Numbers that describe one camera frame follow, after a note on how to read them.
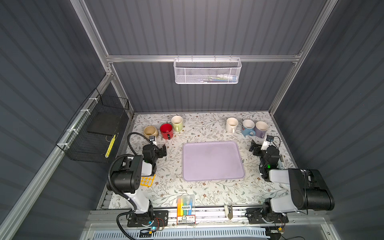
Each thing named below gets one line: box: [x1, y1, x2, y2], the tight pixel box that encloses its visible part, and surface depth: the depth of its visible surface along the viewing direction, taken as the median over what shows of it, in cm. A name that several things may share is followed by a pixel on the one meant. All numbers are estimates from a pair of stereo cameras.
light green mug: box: [171, 115, 183, 133], surface depth 104 cm
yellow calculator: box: [140, 173, 156, 187], surface depth 86 cm
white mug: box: [225, 117, 239, 134], surface depth 104 cm
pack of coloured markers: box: [176, 194, 196, 225], surface depth 77 cm
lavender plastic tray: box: [182, 141, 246, 182], surface depth 96 cm
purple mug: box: [254, 121, 269, 139], surface depth 104 cm
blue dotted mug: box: [241, 119, 256, 137], surface depth 104 cm
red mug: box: [160, 123, 174, 140], surface depth 104 cm
